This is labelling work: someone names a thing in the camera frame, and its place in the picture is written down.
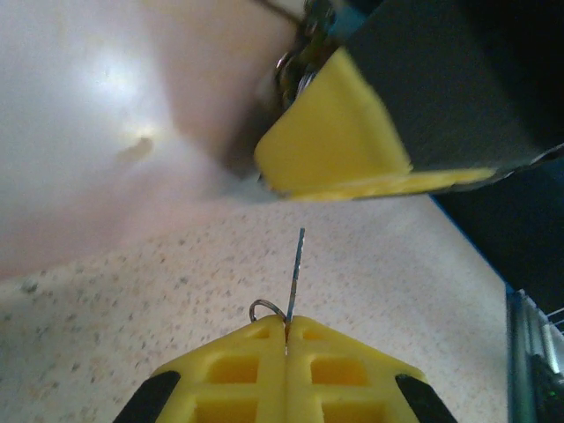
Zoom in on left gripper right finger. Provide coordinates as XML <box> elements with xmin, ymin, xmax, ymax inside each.
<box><xmin>286</xmin><ymin>315</ymin><xmax>457</xmax><ymax>423</ymax></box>

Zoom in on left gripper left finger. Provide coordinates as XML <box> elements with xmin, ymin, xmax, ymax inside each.
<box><xmin>114</xmin><ymin>315</ymin><xmax>287</xmax><ymax>423</ymax></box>

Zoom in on small metal key ring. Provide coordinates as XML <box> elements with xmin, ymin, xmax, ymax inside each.
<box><xmin>249</xmin><ymin>298</ymin><xmax>286</xmax><ymax>323</ymax></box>

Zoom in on small metal key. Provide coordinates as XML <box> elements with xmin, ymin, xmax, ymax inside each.
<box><xmin>284</xmin><ymin>226</ymin><xmax>308</xmax><ymax>331</ymax></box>

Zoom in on blue-edged aluminium side rail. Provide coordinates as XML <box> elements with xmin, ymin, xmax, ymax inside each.
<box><xmin>504</xmin><ymin>286</ymin><xmax>564</xmax><ymax>423</ymax></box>

